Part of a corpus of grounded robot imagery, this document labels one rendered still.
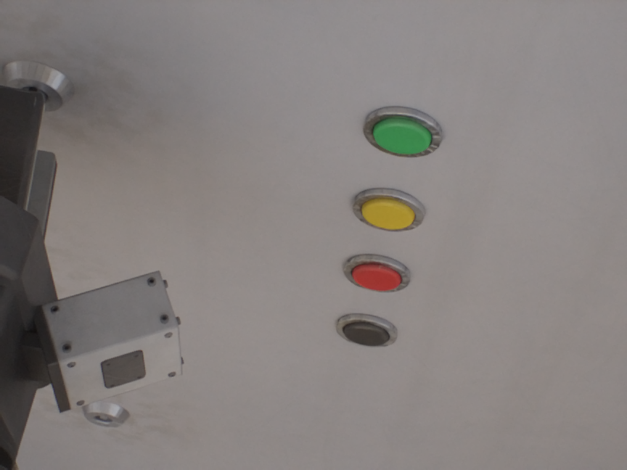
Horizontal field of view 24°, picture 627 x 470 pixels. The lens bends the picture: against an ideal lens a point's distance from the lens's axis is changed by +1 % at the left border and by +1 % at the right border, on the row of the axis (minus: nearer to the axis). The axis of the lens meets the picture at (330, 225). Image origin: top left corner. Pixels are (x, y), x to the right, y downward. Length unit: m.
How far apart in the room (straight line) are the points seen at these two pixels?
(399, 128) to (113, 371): 0.14
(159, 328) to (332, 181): 0.12
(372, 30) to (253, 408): 0.36
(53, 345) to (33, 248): 0.04
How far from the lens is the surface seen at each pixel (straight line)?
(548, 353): 0.71
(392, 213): 0.60
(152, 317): 0.52
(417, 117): 0.54
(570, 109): 0.53
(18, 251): 0.49
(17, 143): 0.54
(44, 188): 0.58
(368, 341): 0.71
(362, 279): 0.65
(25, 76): 0.57
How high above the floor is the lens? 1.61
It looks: 61 degrees down
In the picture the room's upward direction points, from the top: 6 degrees clockwise
